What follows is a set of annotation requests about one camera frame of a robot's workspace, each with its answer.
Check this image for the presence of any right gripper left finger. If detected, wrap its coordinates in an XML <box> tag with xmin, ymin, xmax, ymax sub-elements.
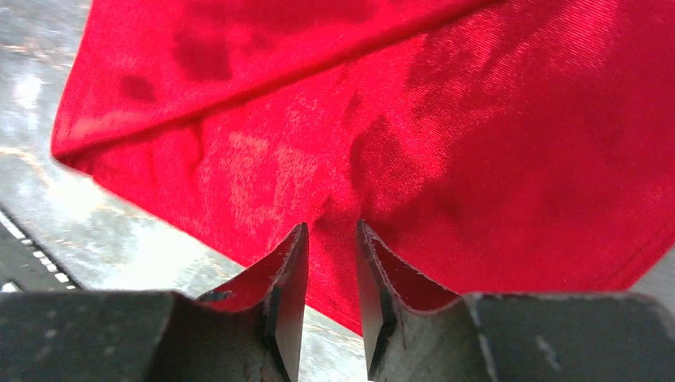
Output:
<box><xmin>1</xmin><ymin>223</ymin><xmax>309</xmax><ymax>381</ymax></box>

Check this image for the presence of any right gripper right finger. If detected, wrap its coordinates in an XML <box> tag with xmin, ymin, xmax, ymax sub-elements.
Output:
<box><xmin>356</xmin><ymin>221</ymin><xmax>674</xmax><ymax>381</ymax></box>

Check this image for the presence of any red cloth napkin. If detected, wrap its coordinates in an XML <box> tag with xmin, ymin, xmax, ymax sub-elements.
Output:
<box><xmin>51</xmin><ymin>1</ymin><xmax>674</xmax><ymax>331</ymax></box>

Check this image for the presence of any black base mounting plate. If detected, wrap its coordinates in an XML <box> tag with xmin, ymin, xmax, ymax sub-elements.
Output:
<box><xmin>1</xmin><ymin>207</ymin><xmax>81</xmax><ymax>293</ymax></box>

